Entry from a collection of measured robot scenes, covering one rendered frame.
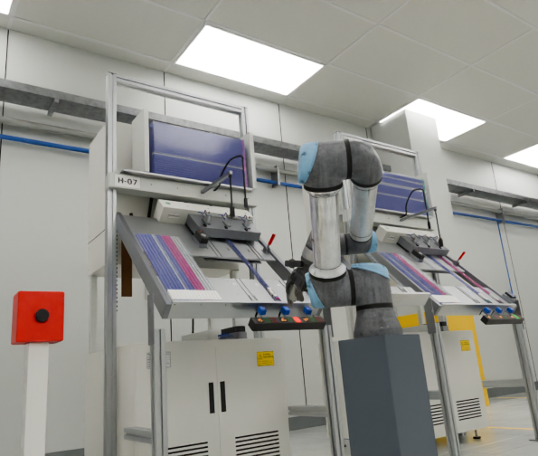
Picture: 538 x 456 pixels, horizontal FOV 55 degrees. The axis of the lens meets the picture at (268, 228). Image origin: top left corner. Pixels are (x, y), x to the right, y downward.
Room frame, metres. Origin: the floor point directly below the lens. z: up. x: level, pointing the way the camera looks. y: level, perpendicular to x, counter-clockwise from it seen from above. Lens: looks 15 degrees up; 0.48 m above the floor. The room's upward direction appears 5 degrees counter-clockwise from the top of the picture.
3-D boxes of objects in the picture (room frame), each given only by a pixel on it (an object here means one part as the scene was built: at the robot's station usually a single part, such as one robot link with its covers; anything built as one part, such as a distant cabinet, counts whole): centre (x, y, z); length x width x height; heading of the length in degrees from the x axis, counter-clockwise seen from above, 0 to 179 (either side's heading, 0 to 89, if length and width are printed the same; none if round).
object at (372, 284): (1.64, -0.31, 0.72); 0.13 x 0.12 x 0.14; 88
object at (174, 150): (2.40, 0.33, 1.52); 0.51 x 0.13 x 0.27; 125
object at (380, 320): (1.64, -0.31, 0.60); 0.15 x 0.15 x 0.10
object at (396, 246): (3.17, -0.85, 0.65); 1.01 x 0.73 x 1.29; 35
